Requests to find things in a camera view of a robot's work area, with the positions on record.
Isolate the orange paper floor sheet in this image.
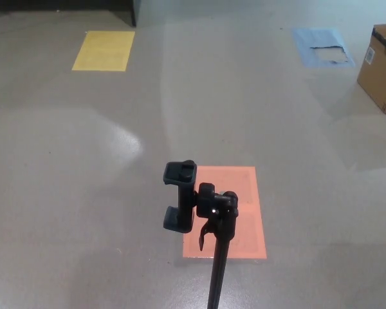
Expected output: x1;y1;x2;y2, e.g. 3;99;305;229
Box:
182;165;267;259

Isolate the black telescopic phone stand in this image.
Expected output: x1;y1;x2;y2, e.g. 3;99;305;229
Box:
163;159;239;309

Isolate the brown cardboard box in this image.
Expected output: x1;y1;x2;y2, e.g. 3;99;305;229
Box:
356;23;386;115

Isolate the torn blue paper floor sheet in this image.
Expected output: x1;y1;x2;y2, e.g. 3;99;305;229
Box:
291;27;356;68

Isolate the yellow paper floor sheet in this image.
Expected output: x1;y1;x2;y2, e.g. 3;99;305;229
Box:
71;30;136;71

